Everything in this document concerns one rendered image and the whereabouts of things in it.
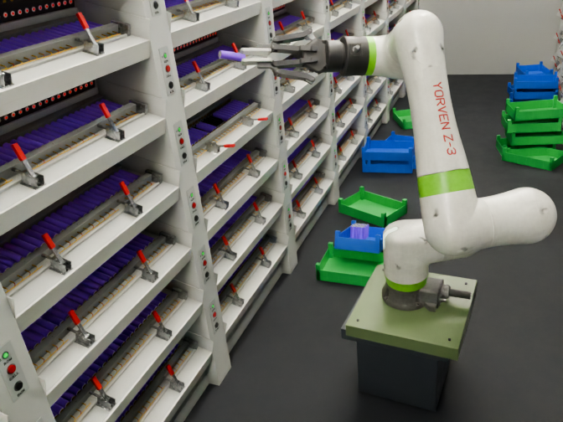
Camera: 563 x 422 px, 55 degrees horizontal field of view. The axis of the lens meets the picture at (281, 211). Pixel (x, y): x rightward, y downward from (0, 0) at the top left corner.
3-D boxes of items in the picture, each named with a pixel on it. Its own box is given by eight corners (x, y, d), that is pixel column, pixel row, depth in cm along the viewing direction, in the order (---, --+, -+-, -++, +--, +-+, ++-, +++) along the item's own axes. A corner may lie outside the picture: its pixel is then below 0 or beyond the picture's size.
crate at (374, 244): (351, 235, 269) (352, 219, 268) (392, 239, 262) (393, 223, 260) (333, 249, 242) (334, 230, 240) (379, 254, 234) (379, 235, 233)
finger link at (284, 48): (317, 52, 128) (317, 45, 128) (271, 47, 126) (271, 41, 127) (314, 57, 132) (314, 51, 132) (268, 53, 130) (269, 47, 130)
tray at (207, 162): (271, 121, 212) (275, 99, 207) (194, 186, 163) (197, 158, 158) (225, 108, 217) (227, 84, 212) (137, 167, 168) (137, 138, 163)
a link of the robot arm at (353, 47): (358, 81, 137) (356, 45, 137) (372, 66, 125) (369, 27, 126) (334, 81, 136) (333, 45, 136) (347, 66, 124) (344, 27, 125)
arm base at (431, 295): (473, 291, 166) (474, 275, 163) (465, 322, 154) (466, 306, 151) (389, 277, 177) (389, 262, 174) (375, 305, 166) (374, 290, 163)
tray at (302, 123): (327, 115, 278) (333, 90, 271) (285, 160, 229) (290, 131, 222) (291, 105, 283) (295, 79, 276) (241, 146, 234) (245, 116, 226)
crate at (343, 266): (394, 264, 243) (394, 248, 240) (384, 289, 227) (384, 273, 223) (329, 255, 254) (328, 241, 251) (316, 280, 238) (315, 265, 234)
